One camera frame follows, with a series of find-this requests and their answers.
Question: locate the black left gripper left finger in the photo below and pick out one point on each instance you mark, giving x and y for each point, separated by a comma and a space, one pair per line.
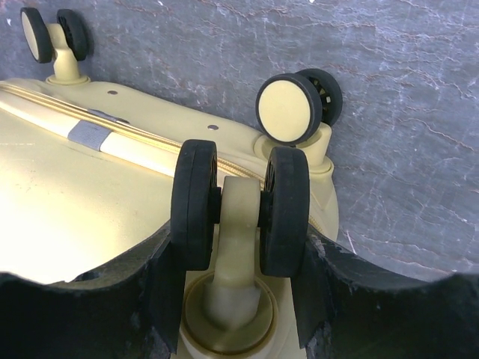
129, 307

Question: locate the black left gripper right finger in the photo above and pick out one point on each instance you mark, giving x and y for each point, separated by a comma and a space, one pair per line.
347, 307

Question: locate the yellow suitcase with black lining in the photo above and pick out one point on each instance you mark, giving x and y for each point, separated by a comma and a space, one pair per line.
91, 169

